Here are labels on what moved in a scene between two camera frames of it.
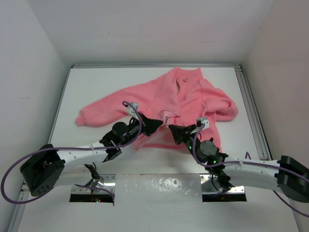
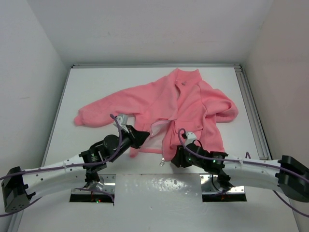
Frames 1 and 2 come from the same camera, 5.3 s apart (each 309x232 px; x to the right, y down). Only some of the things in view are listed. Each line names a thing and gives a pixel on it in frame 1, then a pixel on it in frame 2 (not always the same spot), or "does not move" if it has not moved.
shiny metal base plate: x=161 y=187 does not move
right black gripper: x=179 y=132 -> x=178 y=160
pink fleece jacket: x=186 y=95 does not move
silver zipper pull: x=166 y=118 -> x=162 y=163
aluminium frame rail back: x=159 y=65 does not move
